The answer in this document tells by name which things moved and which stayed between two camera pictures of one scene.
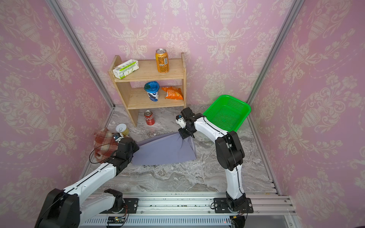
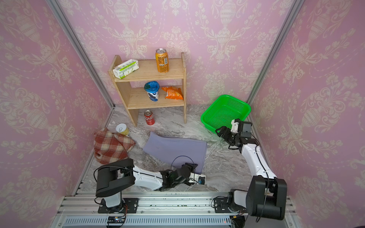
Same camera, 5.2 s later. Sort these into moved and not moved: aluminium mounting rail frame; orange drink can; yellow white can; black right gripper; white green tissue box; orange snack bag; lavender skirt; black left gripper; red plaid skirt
Moved: lavender skirt; black left gripper; black right gripper
Not moved: white green tissue box; orange snack bag; red plaid skirt; aluminium mounting rail frame; orange drink can; yellow white can
